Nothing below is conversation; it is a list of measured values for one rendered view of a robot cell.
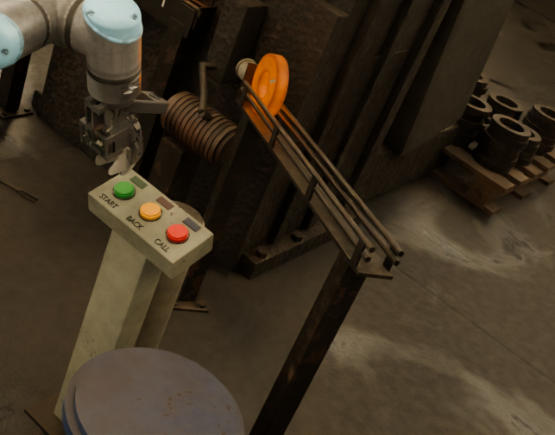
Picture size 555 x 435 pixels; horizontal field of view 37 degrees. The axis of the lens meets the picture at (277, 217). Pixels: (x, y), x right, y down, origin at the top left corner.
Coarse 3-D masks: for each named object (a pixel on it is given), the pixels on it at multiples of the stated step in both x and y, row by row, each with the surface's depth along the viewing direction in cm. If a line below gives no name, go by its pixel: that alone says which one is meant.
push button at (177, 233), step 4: (176, 224) 159; (180, 224) 160; (168, 228) 159; (172, 228) 158; (176, 228) 159; (180, 228) 159; (184, 228) 159; (168, 232) 158; (172, 232) 158; (176, 232) 158; (180, 232) 158; (184, 232) 158; (168, 236) 158; (172, 236) 157; (176, 236) 157; (180, 236) 157; (184, 236) 158; (172, 240) 157; (176, 240) 157; (180, 240) 157; (184, 240) 158
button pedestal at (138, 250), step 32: (96, 192) 163; (160, 192) 166; (128, 224) 159; (160, 224) 160; (128, 256) 163; (160, 256) 156; (192, 256) 159; (96, 288) 171; (128, 288) 165; (96, 320) 173; (128, 320) 170; (96, 352) 176; (64, 384) 185; (32, 416) 187
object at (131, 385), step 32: (128, 352) 153; (160, 352) 156; (96, 384) 144; (128, 384) 147; (160, 384) 149; (192, 384) 152; (64, 416) 139; (96, 416) 138; (128, 416) 141; (160, 416) 143; (192, 416) 146; (224, 416) 149
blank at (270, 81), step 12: (264, 60) 208; (276, 60) 202; (264, 72) 208; (276, 72) 201; (288, 72) 202; (252, 84) 213; (264, 84) 210; (276, 84) 200; (252, 96) 212; (264, 96) 205; (276, 96) 201; (252, 108) 211; (276, 108) 203
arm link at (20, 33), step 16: (0, 0) 126; (16, 0) 127; (32, 0) 129; (0, 16) 121; (16, 16) 124; (32, 16) 127; (0, 32) 120; (16, 32) 123; (32, 32) 126; (48, 32) 131; (0, 48) 121; (16, 48) 123; (32, 48) 128; (0, 64) 123
